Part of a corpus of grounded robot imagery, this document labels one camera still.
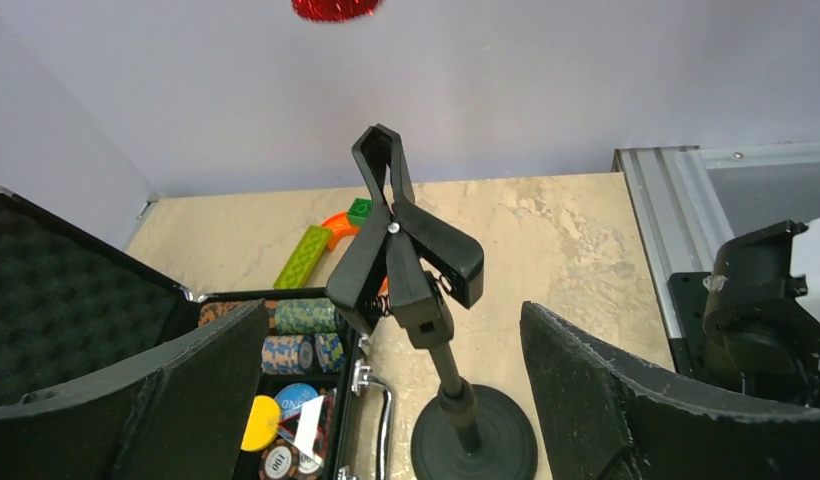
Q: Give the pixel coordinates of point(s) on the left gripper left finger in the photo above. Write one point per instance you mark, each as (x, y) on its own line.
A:
(176, 411)

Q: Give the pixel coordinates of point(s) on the black poker chip case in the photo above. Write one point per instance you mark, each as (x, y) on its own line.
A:
(70, 305)

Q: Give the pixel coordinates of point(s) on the yellow poker chip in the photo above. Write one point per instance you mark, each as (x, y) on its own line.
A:
(262, 425)

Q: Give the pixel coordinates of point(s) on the green toy block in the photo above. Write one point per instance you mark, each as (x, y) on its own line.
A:
(305, 256)

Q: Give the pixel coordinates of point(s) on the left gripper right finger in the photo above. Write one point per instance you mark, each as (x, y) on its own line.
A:
(605, 413)

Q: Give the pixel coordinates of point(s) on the red glitter microphone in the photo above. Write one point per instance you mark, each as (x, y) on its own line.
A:
(333, 11)

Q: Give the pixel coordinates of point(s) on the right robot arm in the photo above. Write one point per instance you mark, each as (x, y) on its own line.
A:
(752, 323)

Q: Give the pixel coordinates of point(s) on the clip microphone stand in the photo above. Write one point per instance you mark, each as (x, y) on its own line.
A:
(405, 263)

